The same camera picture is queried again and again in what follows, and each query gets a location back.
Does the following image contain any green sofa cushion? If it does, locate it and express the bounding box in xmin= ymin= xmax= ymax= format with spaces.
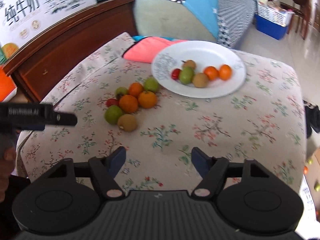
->
xmin=133 ymin=0 xmax=216 ymax=42

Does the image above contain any white plastic basket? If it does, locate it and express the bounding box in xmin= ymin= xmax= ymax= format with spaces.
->
xmin=257 ymin=2 xmax=295 ymax=27

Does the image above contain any white ceramic plate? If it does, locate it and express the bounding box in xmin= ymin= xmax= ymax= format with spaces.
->
xmin=151 ymin=41 xmax=247 ymax=99

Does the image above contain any houndstooth sofa cover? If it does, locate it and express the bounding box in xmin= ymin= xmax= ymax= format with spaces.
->
xmin=216 ymin=0 xmax=257 ymax=48

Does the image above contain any brown kiwi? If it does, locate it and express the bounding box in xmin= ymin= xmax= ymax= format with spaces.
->
xmin=117 ymin=114 xmax=138 ymax=132
xmin=182 ymin=60 xmax=196 ymax=70
xmin=192 ymin=73 xmax=209 ymax=88

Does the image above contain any brown kiwi front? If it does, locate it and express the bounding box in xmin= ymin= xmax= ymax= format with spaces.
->
xmin=117 ymin=114 xmax=138 ymax=132

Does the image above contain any orange tangerine plate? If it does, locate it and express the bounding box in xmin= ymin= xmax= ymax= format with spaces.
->
xmin=203 ymin=66 xmax=219 ymax=81
xmin=219 ymin=64 xmax=233 ymax=81

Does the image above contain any red cherry tomato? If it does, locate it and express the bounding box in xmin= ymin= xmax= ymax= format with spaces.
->
xmin=171 ymin=68 xmax=181 ymax=80

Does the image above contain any green plum on plate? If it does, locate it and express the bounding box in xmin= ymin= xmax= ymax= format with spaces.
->
xmin=178 ymin=67 xmax=194 ymax=85

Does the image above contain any orange tangerine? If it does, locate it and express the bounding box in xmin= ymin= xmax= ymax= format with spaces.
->
xmin=138 ymin=91 xmax=157 ymax=109
xmin=119 ymin=95 xmax=139 ymax=114
xmin=129 ymin=82 xmax=144 ymax=98

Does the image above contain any pink folded towel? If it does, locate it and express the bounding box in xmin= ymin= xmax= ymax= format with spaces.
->
xmin=122 ymin=36 xmax=185 ymax=63

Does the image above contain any left hand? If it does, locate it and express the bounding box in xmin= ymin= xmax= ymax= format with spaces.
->
xmin=0 ymin=147 xmax=16 ymax=202

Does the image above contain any blue plastic bin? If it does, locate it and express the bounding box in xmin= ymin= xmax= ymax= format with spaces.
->
xmin=255 ymin=14 xmax=288 ymax=40

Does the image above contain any orange tangerine top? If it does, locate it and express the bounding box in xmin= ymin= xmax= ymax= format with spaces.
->
xmin=129 ymin=82 xmax=144 ymax=98

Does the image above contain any brown kiwi on plate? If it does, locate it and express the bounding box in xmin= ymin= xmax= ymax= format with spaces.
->
xmin=192 ymin=73 xmax=209 ymax=88

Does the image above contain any orange tangerine plate left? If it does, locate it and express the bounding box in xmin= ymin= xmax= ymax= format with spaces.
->
xmin=203 ymin=66 xmax=219 ymax=81

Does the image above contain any green plum top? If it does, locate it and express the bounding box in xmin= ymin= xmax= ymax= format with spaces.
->
xmin=143 ymin=77 xmax=159 ymax=93

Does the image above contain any dark wooden cabinet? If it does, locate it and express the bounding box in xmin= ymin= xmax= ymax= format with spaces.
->
xmin=3 ymin=0 xmax=138 ymax=102

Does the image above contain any wooden chair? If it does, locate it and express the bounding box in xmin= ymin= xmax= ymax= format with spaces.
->
xmin=280 ymin=0 xmax=311 ymax=39

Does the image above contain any orange tangerine plate right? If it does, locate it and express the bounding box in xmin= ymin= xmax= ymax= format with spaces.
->
xmin=219 ymin=64 xmax=233 ymax=81

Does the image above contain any floral tablecloth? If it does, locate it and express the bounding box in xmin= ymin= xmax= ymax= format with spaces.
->
xmin=17 ymin=33 xmax=306 ymax=191

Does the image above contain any green plum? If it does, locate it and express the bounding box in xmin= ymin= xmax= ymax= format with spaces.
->
xmin=178 ymin=67 xmax=194 ymax=85
xmin=143 ymin=77 xmax=159 ymax=93
xmin=115 ymin=87 xmax=129 ymax=100
xmin=104 ymin=105 xmax=124 ymax=125

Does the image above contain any white milk carton box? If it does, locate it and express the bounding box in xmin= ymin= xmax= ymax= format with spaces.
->
xmin=1 ymin=0 xmax=97 ymax=63

